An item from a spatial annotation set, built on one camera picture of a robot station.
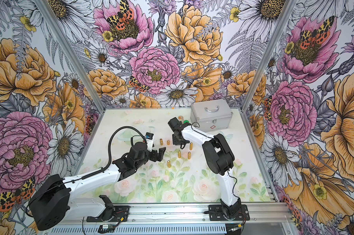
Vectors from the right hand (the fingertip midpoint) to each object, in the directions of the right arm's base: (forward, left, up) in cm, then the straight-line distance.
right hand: (180, 144), depth 97 cm
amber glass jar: (+17, 0, +7) cm, 18 cm away
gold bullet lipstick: (+2, +13, 0) cm, 13 cm away
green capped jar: (+15, -4, +6) cm, 16 cm away
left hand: (-9, +13, +9) cm, 18 cm away
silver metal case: (+16, -22, +9) cm, 29 cm away
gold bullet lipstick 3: (-2, -7, +1) cm, 7 cm away
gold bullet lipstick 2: (+3, +8, -2) cm, 9 cm away
